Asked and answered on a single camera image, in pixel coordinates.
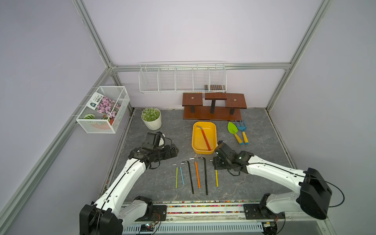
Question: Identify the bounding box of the yellow hex key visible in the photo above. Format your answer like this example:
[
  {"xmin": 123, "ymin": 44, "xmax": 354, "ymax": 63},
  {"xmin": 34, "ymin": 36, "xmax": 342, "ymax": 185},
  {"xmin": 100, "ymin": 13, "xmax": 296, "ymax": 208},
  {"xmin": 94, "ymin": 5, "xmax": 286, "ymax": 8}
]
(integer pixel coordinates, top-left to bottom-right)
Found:
[{"xmin": 210, "ymin": 159, "xmax": 219, "ymax": 190}]

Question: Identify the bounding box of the orange hex key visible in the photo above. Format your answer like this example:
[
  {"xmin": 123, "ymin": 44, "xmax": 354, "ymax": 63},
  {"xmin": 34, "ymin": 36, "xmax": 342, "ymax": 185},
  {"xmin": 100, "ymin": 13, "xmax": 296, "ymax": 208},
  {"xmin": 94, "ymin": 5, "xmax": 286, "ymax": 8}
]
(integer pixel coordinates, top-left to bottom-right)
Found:
[{"xmin": 189, "ymin": 158, "xmax": 201, "ymax": 191}]

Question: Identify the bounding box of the long black hex key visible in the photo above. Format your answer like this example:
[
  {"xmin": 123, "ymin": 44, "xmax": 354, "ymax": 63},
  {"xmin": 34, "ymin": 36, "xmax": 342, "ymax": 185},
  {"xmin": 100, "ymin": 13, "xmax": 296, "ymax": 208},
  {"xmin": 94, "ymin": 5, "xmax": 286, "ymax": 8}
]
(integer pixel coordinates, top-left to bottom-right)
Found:
[{"xmin": 198, "ymin": 157, "xmax": 209, "ymax": 195}]

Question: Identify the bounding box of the red long hex key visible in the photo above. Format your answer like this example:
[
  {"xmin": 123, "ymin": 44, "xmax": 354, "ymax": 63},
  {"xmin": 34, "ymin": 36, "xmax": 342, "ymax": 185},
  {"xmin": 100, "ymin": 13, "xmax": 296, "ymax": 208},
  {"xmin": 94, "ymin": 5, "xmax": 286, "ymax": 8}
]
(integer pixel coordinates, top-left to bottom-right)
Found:
[{"xmin": 196, "ymin": 125, "xmax": 212, "ymax": 151}]

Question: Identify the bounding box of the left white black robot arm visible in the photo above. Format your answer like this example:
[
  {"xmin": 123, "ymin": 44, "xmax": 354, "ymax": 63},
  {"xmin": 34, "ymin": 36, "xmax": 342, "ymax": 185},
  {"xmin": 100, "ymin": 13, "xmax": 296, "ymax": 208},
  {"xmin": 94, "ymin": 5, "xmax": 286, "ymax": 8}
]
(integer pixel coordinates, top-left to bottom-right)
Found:
[{"xmin": 79, "ymin": 144, "xmax": 179, "ymax": 235}]

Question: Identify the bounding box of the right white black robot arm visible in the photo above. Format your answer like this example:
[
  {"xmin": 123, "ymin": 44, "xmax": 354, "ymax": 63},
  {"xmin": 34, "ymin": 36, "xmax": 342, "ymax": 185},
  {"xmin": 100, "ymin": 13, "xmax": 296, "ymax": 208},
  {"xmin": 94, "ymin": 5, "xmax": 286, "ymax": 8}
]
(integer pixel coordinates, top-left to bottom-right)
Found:
[{"xmin": 213, "ymin": 141, "xmax": 333, "ymax": 220}]

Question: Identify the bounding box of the thin black hex key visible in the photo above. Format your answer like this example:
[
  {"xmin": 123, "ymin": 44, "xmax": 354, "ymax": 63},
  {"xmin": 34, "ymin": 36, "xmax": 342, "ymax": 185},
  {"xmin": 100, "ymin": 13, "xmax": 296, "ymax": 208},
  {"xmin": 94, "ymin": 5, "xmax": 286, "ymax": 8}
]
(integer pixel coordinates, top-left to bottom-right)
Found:
[{"xmin": 182, "ymin": 161, "xmax": 194, "ymax": 194}]

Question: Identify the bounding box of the green small hex key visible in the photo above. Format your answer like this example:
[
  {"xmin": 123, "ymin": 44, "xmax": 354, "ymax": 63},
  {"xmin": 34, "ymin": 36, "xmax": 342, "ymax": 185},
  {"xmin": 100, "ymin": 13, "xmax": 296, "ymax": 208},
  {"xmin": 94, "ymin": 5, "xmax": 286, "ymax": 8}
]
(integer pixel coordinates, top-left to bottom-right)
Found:
[{"xmin": 172, "ymin": 164, "xmax": 179, "ymax": 191}]

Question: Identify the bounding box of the blue small hex key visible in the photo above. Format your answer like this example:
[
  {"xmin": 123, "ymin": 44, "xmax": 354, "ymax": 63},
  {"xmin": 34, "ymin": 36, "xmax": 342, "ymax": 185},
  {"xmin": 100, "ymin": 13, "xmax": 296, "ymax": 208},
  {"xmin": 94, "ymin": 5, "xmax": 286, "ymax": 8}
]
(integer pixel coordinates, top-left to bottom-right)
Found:
[{"xmin": 179, "ymin": 163, "xmax": 185, "ymax": 186}]

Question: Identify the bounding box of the yellow plastic storage box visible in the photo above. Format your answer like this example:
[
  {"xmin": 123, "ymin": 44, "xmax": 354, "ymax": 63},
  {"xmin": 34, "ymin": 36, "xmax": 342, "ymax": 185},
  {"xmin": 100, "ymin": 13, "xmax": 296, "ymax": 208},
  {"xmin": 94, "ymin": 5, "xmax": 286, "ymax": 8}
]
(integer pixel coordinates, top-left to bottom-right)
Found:
[{"xmin": 192, "ymin": 121, "xmax": 217, "ymax": 155}]

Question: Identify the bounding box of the green toy garden trowel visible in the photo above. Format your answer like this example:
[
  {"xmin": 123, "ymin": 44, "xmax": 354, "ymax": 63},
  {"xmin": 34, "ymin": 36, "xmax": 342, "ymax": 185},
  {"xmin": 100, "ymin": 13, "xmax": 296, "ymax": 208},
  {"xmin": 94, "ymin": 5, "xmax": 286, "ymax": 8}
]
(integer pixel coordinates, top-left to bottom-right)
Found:
[{"xmin": 227, "ymin": 122, "xmax": 244, "ymax": 145}]

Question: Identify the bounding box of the blue toy garden rake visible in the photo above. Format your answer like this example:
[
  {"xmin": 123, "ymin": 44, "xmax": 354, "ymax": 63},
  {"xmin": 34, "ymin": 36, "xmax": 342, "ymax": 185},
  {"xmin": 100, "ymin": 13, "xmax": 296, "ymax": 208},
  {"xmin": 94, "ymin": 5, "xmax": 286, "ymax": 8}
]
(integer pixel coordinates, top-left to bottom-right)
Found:
[{"xmin": 235, "ymin": 120, "xmax": 249, "ymax": 145}]

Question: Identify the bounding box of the white pot green plant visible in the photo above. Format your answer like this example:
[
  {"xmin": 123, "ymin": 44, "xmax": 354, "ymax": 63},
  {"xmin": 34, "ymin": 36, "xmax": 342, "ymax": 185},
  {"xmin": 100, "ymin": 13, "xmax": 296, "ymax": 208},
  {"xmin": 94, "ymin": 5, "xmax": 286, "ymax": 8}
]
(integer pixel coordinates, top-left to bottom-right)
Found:
[{"xmin": 141, "ymin": 108, "xmax": 162, "ymax": 131}]

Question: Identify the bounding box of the brown wooden tiered stand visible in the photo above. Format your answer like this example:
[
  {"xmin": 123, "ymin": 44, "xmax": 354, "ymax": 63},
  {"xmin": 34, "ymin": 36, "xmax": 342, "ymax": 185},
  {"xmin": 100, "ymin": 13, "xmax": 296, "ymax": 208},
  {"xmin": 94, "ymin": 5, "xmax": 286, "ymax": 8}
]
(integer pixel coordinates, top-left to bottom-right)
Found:
[{"xmin": 182, "ymin": 93, "xmax": 247, "ymax": 121}]

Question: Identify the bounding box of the flower seed packet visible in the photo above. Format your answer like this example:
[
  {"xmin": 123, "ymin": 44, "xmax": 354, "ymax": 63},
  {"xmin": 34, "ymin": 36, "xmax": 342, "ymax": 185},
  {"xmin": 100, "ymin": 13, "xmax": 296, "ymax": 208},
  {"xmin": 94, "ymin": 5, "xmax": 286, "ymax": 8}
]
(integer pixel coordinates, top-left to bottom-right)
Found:
[{"xmin": 86, "ymin": 92, "xmax": 121, "ymax": 119}]

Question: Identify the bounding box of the small dark tray in shelf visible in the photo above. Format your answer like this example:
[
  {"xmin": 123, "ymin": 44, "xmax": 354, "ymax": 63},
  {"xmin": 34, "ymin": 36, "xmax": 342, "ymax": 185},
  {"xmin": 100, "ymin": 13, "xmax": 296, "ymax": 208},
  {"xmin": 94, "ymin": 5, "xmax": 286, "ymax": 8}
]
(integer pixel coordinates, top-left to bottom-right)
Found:
[{"xmin": 204, "ymin": 84, "xmax": 226, "ymax": 92}]

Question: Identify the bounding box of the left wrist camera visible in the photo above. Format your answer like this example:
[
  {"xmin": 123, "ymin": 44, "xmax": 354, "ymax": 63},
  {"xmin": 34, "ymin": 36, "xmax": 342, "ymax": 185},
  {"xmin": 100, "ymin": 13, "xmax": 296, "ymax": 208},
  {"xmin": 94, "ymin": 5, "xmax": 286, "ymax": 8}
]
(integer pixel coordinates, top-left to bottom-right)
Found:
[{"xmin": 142, "ymin": 132, "xmax": 165, "ymax": 149}]

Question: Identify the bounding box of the white wire wall basket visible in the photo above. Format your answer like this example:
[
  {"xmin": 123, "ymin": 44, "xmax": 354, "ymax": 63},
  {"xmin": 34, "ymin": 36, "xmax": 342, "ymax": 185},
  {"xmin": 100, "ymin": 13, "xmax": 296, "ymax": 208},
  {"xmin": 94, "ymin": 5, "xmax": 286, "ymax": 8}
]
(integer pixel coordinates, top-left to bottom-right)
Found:
[{"xmin": 76, "ymin": 86, "xmax": 130, "ymax": 134}]

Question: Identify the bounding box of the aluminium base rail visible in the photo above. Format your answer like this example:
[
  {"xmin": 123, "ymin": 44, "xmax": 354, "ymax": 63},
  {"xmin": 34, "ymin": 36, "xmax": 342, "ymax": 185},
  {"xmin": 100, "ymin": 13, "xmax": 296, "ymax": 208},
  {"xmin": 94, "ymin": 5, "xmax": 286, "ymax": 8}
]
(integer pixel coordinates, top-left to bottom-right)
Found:
[{"xmin": 79, "ymin": 200, "xmax": 337, "ymax": 235}]

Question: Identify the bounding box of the long white wire shelf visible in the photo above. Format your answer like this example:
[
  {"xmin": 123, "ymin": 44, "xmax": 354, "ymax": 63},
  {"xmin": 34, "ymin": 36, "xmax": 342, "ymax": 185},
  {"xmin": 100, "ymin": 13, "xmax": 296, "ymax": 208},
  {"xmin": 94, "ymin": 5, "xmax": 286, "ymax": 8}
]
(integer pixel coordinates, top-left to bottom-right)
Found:
[{"xmin": 139, "ymin": 61, "xmax": 227, "ymax": 93}]

